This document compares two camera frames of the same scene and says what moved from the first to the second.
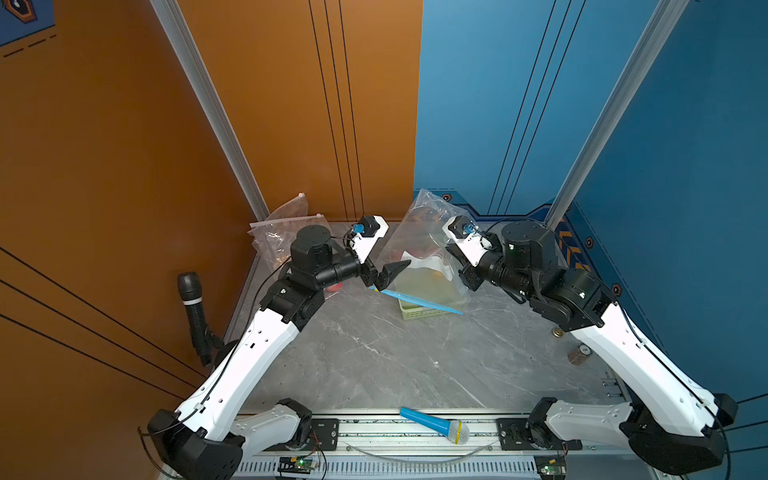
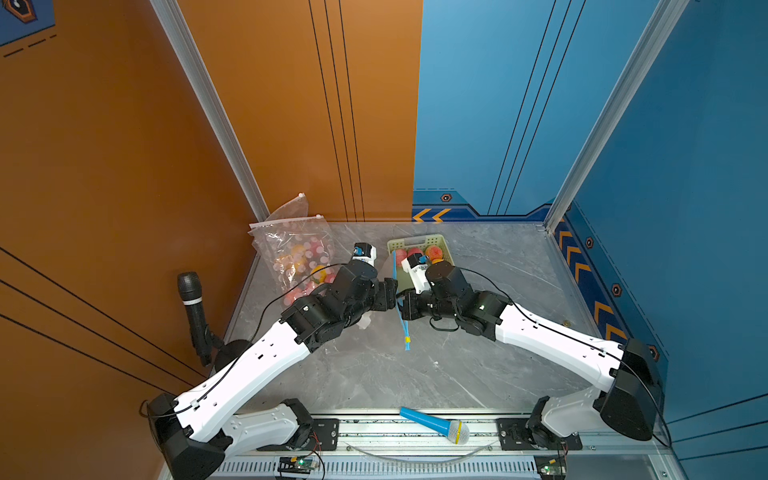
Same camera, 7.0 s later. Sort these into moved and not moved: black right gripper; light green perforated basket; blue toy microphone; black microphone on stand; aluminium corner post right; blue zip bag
Moved: black right gripper; light green perforated basket; blue zip bag
Not moved: blue toy microphone; aluminium corner post right; black microphone on stand
